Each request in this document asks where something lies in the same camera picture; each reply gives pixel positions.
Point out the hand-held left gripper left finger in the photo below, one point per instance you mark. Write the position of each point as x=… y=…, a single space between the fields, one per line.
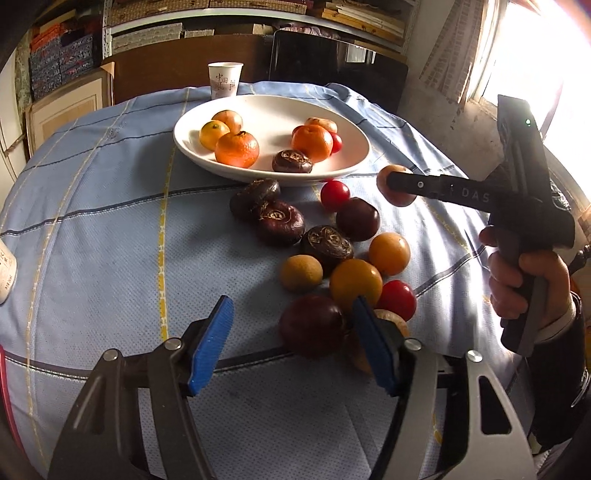
x=212 y=346

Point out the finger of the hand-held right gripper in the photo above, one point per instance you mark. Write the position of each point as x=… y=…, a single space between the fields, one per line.
x=411 y=184

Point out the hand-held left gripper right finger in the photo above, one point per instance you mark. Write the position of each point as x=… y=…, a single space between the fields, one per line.
x=374 y=346

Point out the dark purple plum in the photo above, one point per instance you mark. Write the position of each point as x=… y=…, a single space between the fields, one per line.
x=313 y=325
x=358 y=218

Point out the small yellow orange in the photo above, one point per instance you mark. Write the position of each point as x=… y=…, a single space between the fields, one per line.
x=213 y=134
x=389 y=253
x=355 y=284

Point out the tan longan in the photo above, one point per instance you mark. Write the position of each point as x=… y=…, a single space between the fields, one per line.
x=301 y=273

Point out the dark brown water chestnut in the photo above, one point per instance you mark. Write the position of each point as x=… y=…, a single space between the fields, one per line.
x=327 y=247
x=280 y=222
x=292 y=161
x=255 y=194

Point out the orange mandarin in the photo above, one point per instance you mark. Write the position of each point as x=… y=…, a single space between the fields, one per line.
x=237 y=148
x=312 y=143

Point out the white oval plate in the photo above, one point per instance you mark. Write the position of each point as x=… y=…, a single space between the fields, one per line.
x=272 y=120

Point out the person's right forearm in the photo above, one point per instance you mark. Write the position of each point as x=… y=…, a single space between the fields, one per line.
x=561 y=369

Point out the person's right hand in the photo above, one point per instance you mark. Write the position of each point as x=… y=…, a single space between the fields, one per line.
x=505 y=286

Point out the patterned curtain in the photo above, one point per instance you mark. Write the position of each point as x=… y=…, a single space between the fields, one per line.
x=455 y=46

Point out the blue checked tablecloth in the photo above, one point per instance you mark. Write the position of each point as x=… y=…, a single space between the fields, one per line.
x=115 y=230

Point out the bright window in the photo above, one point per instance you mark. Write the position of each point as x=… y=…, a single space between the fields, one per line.
x=521 y=46

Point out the stack of patterned flat boxes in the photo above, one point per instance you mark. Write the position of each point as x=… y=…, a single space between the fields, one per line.
x=360 y=18

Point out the white paper cup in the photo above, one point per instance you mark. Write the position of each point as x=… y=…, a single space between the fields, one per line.
x=225 y=81

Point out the white beverage can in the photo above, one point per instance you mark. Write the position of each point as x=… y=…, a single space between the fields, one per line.
x=5 y=272

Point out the brown wooden board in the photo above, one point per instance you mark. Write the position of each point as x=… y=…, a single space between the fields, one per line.
x=175 y=64

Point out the light wooden cabinet door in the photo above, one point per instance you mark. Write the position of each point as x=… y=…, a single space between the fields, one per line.
x=64 y=115

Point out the stack of blue patterned boxes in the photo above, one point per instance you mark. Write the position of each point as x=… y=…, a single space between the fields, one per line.
x=60 y=60

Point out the white metal shelf unit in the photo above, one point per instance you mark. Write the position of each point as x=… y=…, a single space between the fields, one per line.
x=107 y=37

